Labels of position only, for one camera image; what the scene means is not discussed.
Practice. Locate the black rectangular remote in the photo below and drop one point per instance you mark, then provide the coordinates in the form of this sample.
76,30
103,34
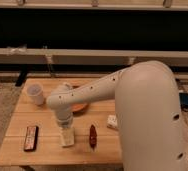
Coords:
30,142

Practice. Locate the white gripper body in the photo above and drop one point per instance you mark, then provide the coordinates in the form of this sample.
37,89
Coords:
64,120

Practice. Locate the dark red chili pepper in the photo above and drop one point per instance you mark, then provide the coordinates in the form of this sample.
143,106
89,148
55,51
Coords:
93,137

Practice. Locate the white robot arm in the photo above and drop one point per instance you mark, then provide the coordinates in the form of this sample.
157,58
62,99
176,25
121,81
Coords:
148,112

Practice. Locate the blue device on floor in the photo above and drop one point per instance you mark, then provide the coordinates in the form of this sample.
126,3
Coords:
184,100

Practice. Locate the orange plate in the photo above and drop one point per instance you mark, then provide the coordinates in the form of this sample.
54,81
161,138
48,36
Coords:
79,107

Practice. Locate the white ceramic cup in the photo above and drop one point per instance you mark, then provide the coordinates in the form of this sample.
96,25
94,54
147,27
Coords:
35,93

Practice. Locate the wooden table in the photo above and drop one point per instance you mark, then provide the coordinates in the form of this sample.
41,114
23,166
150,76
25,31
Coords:
49,151

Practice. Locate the white crumpled packet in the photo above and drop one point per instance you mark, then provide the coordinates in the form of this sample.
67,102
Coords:
112,122

